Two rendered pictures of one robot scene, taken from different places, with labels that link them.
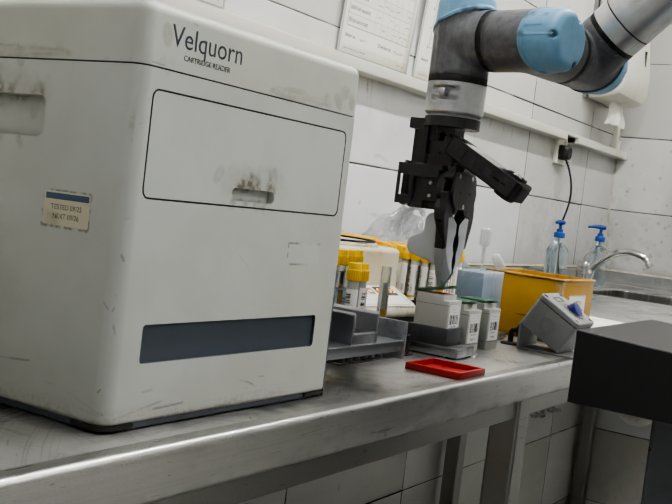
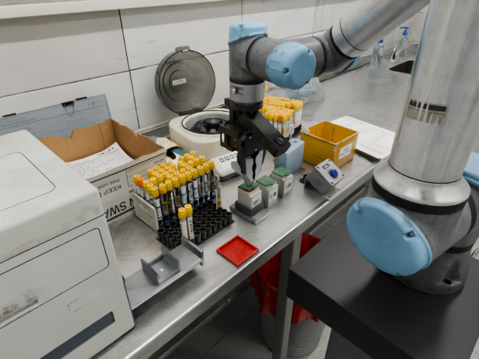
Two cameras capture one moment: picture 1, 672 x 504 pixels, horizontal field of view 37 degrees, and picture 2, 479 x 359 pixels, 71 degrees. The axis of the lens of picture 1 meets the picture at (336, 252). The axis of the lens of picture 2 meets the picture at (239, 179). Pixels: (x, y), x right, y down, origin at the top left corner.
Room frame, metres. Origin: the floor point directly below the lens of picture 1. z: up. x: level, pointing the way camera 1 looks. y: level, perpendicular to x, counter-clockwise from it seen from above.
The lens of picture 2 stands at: (0.60, -0.26, 1.42)
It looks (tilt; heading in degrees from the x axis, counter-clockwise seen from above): 32 degrees down; 12
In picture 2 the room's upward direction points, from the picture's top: straight up
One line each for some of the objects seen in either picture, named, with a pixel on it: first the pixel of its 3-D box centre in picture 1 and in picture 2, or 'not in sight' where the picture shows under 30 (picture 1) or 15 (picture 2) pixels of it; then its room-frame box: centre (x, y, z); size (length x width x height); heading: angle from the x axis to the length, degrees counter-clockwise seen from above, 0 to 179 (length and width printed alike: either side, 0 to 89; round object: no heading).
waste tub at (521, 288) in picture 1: (537, 304); (327, 145); (1.62, -0.33, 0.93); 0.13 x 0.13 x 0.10; 55
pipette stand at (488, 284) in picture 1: (477, 304); (289, 160); (1.50, -0.22, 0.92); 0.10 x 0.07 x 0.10; 154
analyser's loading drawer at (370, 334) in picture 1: (328, 334); (151, 275); (1.00, 0.00, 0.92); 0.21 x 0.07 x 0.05; 148
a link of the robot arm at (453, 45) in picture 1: (464, 40); (248, 52); (1.29, -0.13, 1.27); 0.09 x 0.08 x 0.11; 47
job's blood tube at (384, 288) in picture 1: (382, 306); (218, 198); (1.26, -0.07, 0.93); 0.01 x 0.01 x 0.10
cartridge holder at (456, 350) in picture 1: (434, 338); (249, 206); (1.29, -0.14, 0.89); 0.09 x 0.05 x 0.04; 60
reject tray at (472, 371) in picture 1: (445, 368); (237, 250); (1.14, -0.14, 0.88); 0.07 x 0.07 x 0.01; 58
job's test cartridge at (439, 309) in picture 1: (436, 317); (249, 198); (1.29, -0.14, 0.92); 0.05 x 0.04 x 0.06; 60
